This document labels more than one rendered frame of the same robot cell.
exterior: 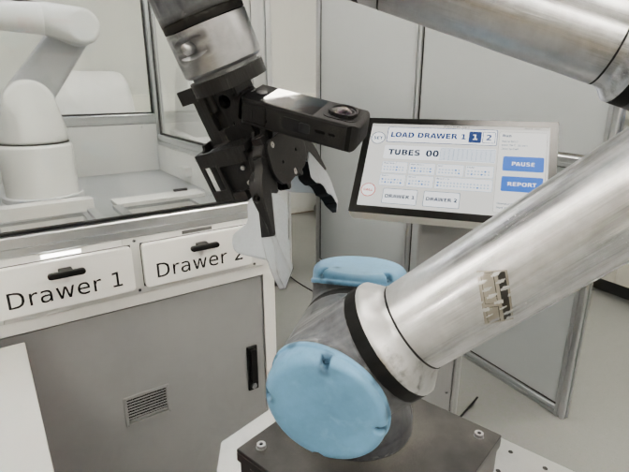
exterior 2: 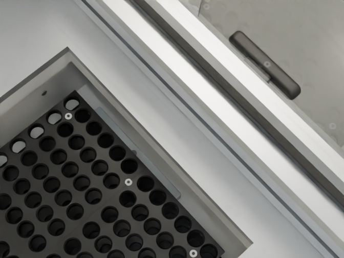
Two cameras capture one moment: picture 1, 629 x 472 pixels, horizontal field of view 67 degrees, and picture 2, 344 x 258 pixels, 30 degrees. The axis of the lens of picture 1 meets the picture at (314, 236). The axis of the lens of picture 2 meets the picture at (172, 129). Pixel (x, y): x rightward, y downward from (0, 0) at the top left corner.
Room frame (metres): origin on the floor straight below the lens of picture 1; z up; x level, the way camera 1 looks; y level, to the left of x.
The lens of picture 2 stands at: (1.25, 0.50, 1.38)
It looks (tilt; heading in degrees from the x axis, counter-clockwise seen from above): 69 degrees down; 261
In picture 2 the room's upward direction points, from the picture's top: 1 degrees clockwise
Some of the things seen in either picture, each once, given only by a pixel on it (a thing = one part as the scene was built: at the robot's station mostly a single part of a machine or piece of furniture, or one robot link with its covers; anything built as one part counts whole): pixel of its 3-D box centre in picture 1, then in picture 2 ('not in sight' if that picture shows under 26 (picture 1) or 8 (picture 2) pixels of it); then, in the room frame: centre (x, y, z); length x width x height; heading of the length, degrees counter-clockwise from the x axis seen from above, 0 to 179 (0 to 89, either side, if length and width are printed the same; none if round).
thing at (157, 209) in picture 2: not in sight; (137, 175); (1.25, 0.35, 0.90); 0.18 x 0.02 x 0.01; 125
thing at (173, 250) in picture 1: (199, 254); not in sight; (1.17, 0.30, 0.87); 0.29 x 0.02 x 0.11; 125
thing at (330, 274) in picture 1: (358, 311); not in sight; (0.54, -0.05, 1.03); 0.13 x 0.12 x 0.14; 166
